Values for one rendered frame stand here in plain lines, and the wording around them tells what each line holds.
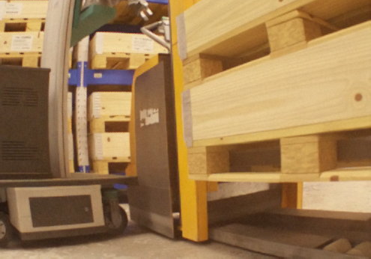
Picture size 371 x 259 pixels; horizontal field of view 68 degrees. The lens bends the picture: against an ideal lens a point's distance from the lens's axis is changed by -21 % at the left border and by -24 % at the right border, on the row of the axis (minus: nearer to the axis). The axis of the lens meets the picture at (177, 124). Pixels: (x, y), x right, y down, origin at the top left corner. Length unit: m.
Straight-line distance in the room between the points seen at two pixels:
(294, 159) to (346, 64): 0.30
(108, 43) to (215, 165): 2.00
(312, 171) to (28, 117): 1.19
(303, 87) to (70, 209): 1.11
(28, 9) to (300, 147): 2.65
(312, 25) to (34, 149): 1.23
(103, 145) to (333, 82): 2.30
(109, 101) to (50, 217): 1.64
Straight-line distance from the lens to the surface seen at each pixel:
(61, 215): 1.50
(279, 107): 0.92
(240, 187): 1.72
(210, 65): 1.29
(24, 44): 2.90
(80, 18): 1.86
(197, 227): 1.44
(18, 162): 1.49
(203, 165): 1.24
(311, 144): 0.84
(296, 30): 0.89
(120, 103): 2.91
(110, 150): 2.84
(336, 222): 1.46
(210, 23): 1.23
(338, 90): 0.78
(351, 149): 0.90
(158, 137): 1.58
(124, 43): 3.07
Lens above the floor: 0.42
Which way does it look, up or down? 5 degrees up
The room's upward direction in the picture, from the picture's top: 3 degrees counter-clockwise
